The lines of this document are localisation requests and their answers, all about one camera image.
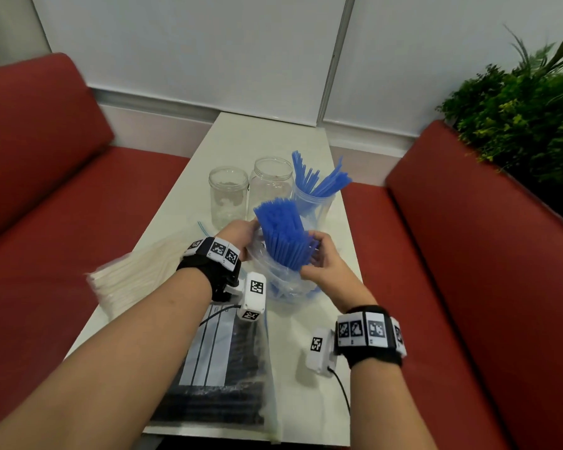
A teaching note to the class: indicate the clear plastic bag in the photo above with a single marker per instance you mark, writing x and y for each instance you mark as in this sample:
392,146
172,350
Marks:
281,288

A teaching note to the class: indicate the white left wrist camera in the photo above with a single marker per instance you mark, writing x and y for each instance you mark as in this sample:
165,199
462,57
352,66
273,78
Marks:
253,302

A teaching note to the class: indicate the large bundle of blue straws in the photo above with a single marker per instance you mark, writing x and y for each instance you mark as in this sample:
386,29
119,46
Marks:
284,229

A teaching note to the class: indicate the clear bag with white strips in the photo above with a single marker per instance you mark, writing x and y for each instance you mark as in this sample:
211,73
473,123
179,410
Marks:
211,356

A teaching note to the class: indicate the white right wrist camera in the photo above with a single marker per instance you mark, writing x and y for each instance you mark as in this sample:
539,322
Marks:
319,360

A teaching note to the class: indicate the person's right hand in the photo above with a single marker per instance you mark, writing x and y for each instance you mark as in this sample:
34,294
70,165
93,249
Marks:
338,276

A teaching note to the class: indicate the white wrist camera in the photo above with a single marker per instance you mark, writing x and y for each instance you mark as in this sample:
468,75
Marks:
319,360
253,302

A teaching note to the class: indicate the black right wristband with markers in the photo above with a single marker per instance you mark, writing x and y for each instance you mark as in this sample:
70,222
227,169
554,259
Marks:
373,356

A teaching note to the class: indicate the person's left forearm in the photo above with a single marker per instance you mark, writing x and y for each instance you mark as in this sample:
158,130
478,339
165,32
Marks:
112,351

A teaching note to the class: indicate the bag of black straws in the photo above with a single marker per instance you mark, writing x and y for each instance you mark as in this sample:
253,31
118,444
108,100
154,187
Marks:
216,403

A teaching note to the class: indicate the green plant hedge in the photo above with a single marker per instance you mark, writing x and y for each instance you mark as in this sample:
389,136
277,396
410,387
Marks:
521,126

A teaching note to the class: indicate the small bunch of blue straws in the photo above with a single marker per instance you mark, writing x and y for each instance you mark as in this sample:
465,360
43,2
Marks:
328,182

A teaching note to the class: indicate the black wristband with markers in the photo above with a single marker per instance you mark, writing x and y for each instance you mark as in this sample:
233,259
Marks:
373,356
206,271

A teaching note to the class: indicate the frosted plastic jar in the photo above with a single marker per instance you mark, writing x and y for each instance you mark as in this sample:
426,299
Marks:
321,208

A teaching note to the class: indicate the black left wristband with markers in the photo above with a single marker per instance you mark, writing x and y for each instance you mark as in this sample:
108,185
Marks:
206,271

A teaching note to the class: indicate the person's left hand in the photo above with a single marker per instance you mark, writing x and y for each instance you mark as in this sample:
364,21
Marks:
237,231

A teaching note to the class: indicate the clear glass jar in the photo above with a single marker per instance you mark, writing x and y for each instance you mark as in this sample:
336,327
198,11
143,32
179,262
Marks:
269,187
227,201

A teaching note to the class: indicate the clear blue-zip bag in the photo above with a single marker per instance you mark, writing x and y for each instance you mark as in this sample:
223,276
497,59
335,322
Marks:
201,227

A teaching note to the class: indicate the person's right forearm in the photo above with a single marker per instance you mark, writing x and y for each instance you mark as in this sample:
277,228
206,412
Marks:
389,407

